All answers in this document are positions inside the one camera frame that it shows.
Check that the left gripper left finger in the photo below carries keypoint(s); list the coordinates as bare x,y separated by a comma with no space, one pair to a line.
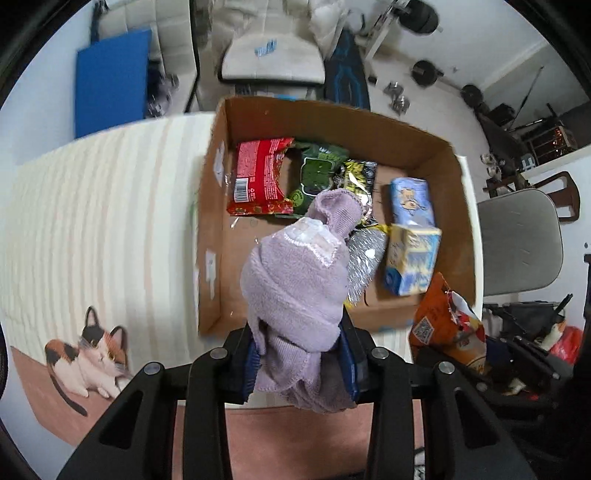
134,437

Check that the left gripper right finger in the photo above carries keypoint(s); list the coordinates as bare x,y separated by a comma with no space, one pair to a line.
463,438

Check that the orange snack bag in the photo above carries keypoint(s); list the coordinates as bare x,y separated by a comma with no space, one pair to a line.
446,323

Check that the yellow blue tissue box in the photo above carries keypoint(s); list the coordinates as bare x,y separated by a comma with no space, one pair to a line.
411,258

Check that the yellow silver scrub pad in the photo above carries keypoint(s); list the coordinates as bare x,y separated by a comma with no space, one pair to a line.
367,247

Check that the lavender knit cloth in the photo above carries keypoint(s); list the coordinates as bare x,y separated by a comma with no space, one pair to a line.
295,283

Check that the red snack packet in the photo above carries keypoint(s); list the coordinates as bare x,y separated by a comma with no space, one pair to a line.
257,179

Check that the green wet wipes pack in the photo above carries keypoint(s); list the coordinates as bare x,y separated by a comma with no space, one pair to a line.
311,171

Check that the cat pattern table mat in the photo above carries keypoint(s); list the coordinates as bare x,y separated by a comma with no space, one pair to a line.
70,384

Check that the grey office chair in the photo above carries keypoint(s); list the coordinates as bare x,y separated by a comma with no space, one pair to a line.
522,242

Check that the wooden chair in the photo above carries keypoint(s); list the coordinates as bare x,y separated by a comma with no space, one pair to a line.
567,197

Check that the light blue tissue pack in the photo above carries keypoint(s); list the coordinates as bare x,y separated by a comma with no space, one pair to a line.
411,202

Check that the black shoe shine wipes pack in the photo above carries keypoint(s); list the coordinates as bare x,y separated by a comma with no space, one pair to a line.
359,176

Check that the open cardboard box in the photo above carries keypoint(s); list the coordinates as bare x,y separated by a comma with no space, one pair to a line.
225,241

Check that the chrome dumbbells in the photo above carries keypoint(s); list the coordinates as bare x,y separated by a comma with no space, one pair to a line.
400,103

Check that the floor barbell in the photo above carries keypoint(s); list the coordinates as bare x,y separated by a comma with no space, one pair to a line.
426,74

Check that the blue foam board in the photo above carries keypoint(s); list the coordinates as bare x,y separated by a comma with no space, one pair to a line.
111,82

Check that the black blue weight bench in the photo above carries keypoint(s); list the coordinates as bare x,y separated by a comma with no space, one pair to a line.
345,77

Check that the barbell on rack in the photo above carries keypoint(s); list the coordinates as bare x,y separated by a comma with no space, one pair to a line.
417,16

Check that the white padded chair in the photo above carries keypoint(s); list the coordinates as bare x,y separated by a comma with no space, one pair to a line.
263,48

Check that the white puffer jacket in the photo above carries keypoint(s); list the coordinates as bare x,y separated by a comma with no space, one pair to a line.
327,18

